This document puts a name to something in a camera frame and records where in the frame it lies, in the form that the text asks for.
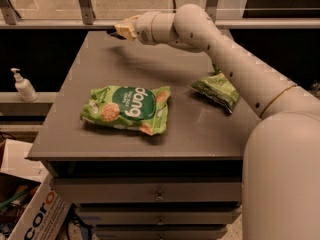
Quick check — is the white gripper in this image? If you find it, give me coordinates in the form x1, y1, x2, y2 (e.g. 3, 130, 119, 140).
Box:
114, 11, 159, 45

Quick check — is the dark chocolate rxbar wrapper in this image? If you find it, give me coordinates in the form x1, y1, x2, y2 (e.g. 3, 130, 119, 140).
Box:
106, 30, 126, 40

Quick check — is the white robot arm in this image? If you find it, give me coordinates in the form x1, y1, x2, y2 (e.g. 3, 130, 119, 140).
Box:
115, 4, 320, 240

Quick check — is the green dang chips bag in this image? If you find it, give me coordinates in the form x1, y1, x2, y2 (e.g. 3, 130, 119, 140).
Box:
80, 85, 171, 136

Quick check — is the green crumpled snack bag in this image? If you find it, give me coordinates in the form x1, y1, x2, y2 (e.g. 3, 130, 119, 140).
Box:
190, 65, 240, 114

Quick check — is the white pump dispenser bottle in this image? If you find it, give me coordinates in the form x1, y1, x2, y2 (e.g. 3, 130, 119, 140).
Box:
11, 68, 38, 102

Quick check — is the low grey side ledge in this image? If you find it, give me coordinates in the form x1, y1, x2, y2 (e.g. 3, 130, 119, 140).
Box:
0, 92, 57, 116

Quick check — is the grey drawer cabinet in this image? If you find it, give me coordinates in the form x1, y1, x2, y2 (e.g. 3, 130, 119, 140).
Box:
28, 32, 259, 240

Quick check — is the white coro cardboard box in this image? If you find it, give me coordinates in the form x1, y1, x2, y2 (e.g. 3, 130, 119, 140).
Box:
0, 139, 70, 240

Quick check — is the metal window railing frame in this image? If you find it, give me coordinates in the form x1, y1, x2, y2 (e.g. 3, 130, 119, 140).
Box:
0, 0, 320, 29

